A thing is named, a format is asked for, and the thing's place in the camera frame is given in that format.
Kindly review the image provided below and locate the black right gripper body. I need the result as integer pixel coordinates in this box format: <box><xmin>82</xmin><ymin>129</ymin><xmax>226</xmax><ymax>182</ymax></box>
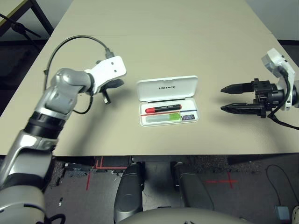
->
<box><xmin>251</xmin><ymin>78</ymin><xmax>287</xmax><ymax>119</ymax></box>

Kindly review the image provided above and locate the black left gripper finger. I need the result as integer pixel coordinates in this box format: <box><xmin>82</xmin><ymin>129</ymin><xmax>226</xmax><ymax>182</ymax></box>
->
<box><xmin>106</xmin><ymin>79</ymin><xmax>124</xmax><ymax>90</ymax></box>

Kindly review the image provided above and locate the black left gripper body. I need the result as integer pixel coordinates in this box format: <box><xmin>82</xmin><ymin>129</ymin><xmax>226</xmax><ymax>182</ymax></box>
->
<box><xmin>100</xmin><ymin>83</ymin><xmax>113</xmax><ymax>105</ymax></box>

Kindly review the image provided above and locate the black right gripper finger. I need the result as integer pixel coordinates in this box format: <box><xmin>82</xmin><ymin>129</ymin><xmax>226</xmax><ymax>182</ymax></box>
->
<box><xmin>220</xmin><ymin>102</ymin><xmax>266</xmax><ymax>116</ymax></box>
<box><xmin>221</xmin><ymin>82</ymin><xmax>255</xmax><ymax>95</ymax></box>

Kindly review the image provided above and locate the white plastic pencil case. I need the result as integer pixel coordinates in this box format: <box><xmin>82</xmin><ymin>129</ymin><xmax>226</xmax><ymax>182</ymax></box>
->
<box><xmin>136</xmin><ymin>75</ymin><xmax>201</xmax><ymax>128</ymax></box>

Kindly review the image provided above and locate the black marker with red cap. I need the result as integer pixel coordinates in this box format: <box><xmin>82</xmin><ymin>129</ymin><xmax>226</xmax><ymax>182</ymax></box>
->
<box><xmin>144</xmin><ymin>104</ymin><xmax>182</xmax><ymax>113</ymax></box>

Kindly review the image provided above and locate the green highlighter with clear cap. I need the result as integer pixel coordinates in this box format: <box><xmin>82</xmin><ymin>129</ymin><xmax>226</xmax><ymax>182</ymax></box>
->
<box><xmin>145</xmin><ymin>112</ymin><xmax>181</xmax><ymax>123</ymax></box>

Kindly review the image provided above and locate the red floor tape cross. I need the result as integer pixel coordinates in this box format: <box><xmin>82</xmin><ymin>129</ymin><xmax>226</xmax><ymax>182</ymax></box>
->
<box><xmin>205</xmin><ymin>172</ymin><xmax>239</xmax><ymax>189</ymax></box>

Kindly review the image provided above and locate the dark grey robot right leg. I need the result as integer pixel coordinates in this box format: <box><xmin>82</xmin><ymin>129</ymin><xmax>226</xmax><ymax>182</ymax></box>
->
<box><xmin>171</xmin><ymin>161</ymin><xmax>215</xmax><ymax>212</ymax></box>

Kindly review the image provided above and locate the dark grey robot leg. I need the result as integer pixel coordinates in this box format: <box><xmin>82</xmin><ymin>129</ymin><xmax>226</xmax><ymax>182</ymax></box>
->
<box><xmin>171</xmin><ymin>161</ymin><xmax>215</xmax><ymax>212</ymax></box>
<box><xmin>114</xmin><ymin>163</ymin><xmax>145</xmax><ymax>222</ymax></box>

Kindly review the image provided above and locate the dark grey robot left leg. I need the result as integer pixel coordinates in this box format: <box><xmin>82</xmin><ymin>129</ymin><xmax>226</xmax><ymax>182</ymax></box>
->
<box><xmin>114</xmin><ymin>163</ymin><xmax>145</xmax><ymax>222</ymax></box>

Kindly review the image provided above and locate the grey power adapter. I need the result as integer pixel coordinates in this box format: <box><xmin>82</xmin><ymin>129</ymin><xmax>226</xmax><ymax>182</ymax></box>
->
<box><xmin>273</xmin><ymin>205</ymin><xmax>290</xmax><ymax>220</ymax></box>

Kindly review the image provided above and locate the black tripod stand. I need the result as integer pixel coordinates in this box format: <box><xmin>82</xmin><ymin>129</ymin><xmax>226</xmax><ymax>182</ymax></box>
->
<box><xmin>0</xmin><ymin>13</ymin><xmax>42</xmax><ymax>51</ymax></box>

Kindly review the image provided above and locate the grey robot torso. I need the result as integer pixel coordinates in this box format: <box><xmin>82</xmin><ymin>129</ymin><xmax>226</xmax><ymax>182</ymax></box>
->
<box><xmin>116</xmin><ymin>207</ymin><xmax>253</xmax><ymax>224</ymax></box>

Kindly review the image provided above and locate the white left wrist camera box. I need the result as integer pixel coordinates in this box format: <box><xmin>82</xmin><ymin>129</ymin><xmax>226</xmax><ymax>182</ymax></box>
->
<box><xmin>83</xmin><ymin>56</ymin><xmax>127</xmax><ymax>95</ymax></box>

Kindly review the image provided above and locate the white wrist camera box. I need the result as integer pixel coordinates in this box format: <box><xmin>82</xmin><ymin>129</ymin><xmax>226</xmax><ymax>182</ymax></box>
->
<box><xmin>83</xmin><ymin>56</ymin><xmax>127</xmax><ymax>95</ymax></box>
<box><xmin>261</xmin><ymin>48</ymin><xmax>297</xmax><ymax>111</ymax></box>

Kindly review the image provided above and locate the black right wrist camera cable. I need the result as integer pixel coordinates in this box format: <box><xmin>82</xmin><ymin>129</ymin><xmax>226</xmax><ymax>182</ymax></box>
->
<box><xmin>267</xmin><ymin>67</ymin><xmax>299</xmax><ymax>130</ymax></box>

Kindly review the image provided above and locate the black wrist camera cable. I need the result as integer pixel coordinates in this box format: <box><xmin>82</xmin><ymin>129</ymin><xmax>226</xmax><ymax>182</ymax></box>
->
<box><xmin>43</xmin><ymin>35</ymin><xmax>115</xmax><ymax>75</ymax></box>
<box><xmin>267</xmin><ymin>67</ymin><xmax>299</xmax><ymax>130</ymax></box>

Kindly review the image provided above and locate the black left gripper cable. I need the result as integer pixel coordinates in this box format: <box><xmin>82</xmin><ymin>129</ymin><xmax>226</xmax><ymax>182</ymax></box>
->
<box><xmin>74</xmin><ymin>92</ymin><xmax>94</xmax><ymax>115</ymax></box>

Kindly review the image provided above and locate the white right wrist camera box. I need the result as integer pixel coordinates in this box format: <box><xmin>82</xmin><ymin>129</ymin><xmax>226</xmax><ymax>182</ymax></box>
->
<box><xmin>261</xmin><ymin>48</ymin><xmax>297</xmax><ymax>111</ymax></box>

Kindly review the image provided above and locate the black left wrist camera cable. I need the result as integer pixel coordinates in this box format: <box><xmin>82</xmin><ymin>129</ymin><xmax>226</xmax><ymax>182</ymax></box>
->
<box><xmin>43</xmin><ymin>35</ymin><xmax>115</xmax><ymax>75</ymax></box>

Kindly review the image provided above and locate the thin black floor cable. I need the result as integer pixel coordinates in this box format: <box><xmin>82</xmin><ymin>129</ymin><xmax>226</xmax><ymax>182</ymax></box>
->
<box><xmin>266</xmin><ymin>164</ymin><xmax>285</xmax><ymax>207</ymax></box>

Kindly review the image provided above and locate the side table with black frame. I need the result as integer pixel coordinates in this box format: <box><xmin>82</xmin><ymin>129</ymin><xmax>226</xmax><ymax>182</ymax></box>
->
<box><xmin>0</xmin><ymin>0</ymin><xmax>54</xmax><ymax>38</ymax></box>

